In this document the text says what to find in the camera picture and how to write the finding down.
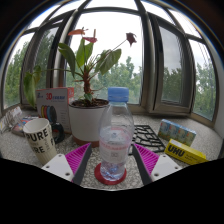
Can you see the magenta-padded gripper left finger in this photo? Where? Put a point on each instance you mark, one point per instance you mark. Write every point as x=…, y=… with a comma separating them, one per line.
x=60, y=165

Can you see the black lattice trivet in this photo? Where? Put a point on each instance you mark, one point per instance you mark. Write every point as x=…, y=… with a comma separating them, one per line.
x=148, y=138

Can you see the clear blue-capped water bottle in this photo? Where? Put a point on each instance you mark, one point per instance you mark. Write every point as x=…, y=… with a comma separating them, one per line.
x=116, y=140

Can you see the white and red filament box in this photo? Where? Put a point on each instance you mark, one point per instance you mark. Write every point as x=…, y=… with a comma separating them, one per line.
x=55, y=98

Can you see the folded printed paper packets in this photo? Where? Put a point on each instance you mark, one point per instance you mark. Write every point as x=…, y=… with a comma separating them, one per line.
x=10, y=118

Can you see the flat round red coaster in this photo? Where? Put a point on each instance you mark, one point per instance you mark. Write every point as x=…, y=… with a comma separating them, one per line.
x=100, y=178

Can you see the yellow glue box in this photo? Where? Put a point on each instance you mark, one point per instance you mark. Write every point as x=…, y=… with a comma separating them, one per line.
x=185, y=152

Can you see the blue-green pack of small cartons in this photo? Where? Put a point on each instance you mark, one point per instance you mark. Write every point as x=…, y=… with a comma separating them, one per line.
x=176, y=131

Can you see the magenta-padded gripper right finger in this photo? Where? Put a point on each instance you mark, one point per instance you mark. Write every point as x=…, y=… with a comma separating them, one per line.
x=165, y=165

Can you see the black tape roll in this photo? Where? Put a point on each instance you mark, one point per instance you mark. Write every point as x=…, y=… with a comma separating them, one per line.
x=59, y=133

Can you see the potted anthurium in white pot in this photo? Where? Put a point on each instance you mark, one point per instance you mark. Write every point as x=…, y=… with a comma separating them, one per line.
x=85, y=121

